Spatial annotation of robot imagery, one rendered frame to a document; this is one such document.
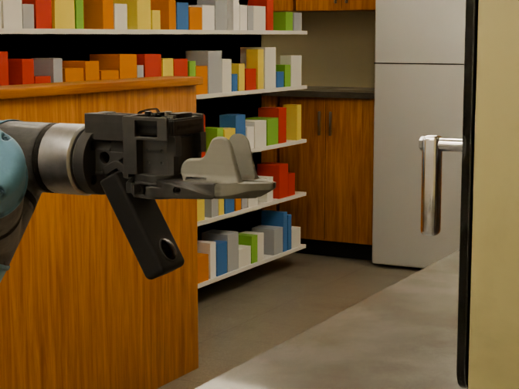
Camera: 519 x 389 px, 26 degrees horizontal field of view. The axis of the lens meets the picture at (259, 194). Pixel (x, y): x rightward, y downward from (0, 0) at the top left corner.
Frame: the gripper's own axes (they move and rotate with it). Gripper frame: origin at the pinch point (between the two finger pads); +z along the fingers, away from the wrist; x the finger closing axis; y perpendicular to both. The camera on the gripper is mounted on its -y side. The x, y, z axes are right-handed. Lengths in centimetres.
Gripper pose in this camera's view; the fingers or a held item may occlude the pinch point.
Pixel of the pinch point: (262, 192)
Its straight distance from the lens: 108.7
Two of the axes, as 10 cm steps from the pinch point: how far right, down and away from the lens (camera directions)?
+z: 8.8, 0.7, -4.7
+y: 0.0, -9.9, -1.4
